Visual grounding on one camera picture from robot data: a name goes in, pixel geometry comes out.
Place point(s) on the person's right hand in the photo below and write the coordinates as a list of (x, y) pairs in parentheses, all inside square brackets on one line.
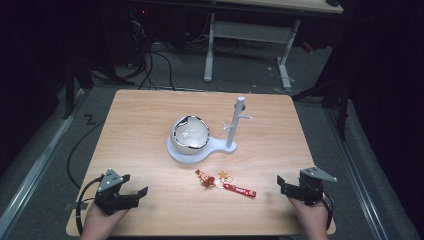
[(311, 218)]

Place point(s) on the dark computer tower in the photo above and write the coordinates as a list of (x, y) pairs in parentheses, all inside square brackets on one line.
[(138, 36)]

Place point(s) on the black metal stand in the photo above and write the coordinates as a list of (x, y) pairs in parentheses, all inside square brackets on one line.
[(71, 90), (341, 103)]

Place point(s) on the aluminium floor rail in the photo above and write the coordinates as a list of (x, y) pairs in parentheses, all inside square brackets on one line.
[(36, 166), (358, 176)]

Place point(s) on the white-legged desk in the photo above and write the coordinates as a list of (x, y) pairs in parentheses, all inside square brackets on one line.
[(250, 31)]

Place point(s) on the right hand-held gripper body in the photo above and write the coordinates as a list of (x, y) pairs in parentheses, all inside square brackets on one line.
[(311, 190)]

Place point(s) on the white stand with pegs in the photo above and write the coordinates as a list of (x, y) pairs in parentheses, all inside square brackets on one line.
[(230, 133)]

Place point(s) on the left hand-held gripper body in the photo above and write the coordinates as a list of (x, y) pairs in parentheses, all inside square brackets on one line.
[(111, 200)]

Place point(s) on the round white bowl dark rim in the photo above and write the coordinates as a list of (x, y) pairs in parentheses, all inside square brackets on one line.
[(190, 135)]

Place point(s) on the grey tape strip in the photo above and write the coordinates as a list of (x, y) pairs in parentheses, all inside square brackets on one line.
[(76, 206)]

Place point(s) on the person's left hand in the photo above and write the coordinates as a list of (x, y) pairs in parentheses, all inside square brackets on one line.
[(100, 223)]

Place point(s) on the small red object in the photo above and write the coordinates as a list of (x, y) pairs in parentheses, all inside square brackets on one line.
[(306, 47)]

